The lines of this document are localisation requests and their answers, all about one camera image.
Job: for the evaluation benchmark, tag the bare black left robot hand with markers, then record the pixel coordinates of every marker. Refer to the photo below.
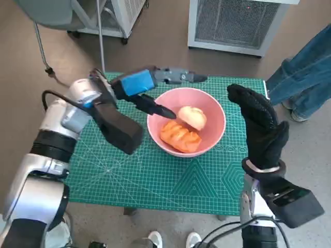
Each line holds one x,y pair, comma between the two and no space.
137,82

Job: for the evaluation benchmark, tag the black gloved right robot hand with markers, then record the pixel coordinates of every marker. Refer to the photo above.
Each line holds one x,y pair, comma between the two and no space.
261,129

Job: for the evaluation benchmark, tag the pink bowl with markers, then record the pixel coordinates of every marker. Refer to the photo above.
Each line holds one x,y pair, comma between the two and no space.
217,121

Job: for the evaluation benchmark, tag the round toy bread bun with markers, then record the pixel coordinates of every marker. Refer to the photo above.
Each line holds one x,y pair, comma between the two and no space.
194,117

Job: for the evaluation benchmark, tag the long striped toy bread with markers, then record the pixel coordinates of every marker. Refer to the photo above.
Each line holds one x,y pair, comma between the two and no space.
181,138

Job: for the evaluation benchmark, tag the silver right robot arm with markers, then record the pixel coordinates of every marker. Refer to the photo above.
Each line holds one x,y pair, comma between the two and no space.
258,235

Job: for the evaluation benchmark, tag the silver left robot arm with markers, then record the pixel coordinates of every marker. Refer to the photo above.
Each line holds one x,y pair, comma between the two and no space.
28,175

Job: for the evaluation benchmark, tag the thin metal pole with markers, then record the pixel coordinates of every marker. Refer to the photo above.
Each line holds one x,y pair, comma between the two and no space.
101,38

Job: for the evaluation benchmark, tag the white cabinet on casters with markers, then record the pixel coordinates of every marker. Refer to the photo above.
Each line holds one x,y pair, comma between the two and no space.
126,15

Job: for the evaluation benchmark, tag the person in blue jeans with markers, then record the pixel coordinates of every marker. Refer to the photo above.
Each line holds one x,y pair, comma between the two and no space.
305,75

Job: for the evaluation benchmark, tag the green cutting mat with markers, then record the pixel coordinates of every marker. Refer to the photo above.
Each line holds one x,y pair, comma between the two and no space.
144,180

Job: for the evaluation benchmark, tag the white cabinet with mesh front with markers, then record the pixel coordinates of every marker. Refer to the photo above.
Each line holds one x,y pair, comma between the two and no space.
230,23

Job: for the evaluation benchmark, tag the grey chair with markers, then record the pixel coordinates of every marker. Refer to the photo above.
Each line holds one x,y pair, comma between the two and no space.
49,11

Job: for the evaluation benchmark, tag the white shoe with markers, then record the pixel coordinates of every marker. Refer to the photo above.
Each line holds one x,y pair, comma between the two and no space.
193,239
156,239

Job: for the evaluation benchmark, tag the person in pale clothing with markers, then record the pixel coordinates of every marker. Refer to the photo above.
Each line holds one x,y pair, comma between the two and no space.
59,232

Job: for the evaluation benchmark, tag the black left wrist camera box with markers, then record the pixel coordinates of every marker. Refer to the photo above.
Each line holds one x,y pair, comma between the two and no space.
119,129

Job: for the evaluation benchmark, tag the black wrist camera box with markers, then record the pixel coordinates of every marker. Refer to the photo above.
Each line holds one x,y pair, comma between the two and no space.
297,206
119,129

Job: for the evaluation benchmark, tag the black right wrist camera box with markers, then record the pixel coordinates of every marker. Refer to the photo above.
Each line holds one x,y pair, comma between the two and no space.
297,206

